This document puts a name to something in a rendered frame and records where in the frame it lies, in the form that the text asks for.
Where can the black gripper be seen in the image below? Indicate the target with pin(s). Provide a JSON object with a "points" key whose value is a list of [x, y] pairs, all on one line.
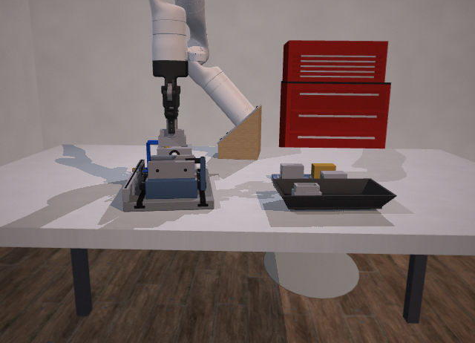
{"points": [[170, 70]]}

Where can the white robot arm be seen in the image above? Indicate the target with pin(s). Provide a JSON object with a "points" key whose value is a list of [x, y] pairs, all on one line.
{"points": [[169, 43]]}

